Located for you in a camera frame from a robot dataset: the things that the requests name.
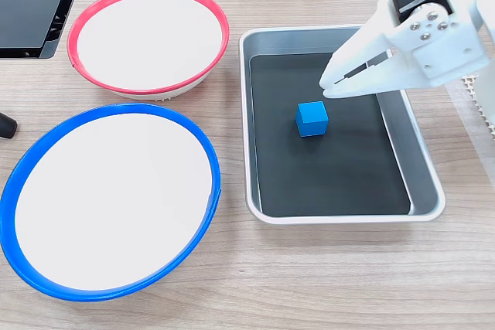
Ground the blue cube block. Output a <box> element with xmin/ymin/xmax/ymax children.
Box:
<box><xmin>295</xmin><ymin>100</ymin><xmax>329</xmax><ymax>138</ymax></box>

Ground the silver metal tray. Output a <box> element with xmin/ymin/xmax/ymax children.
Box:
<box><xmin>238</xmin><ymin>26</ymin><xmax>446</xmax><ymax>225</ymax></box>

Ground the black tray liner mat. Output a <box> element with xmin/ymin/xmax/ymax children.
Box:
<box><xmin>249</xmin><ymin>51</ymin><xmax>411</xmax><ymax>218</ymax></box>

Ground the red rimmed white dish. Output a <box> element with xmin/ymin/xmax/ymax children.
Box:
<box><xmin>66</xmin><ymin>0</ymin><xmax>230</xmax><ymax>101</ymax></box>

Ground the blue rimmed white dish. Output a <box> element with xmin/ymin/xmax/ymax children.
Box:
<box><xmin>0</xmin><ymin>102</ymin><xmax>222</xmax><ymax>303</ymax></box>

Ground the white mesh mat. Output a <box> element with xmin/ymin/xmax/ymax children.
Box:
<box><xmin>462</xmin><ymin>74</ymin><xmax>495</xmax><ymax>141</ymax></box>

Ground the black flat panel device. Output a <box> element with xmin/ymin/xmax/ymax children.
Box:
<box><xmin>0</xmin><ymin>0</ymin><xmax>89</xmax><ymax>60</ymax></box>

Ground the black cylindrical object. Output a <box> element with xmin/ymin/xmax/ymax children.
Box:
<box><xmin>0</xmin><ymin>111</ymin><xmax>19</xmax><ymax>140</ymax></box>

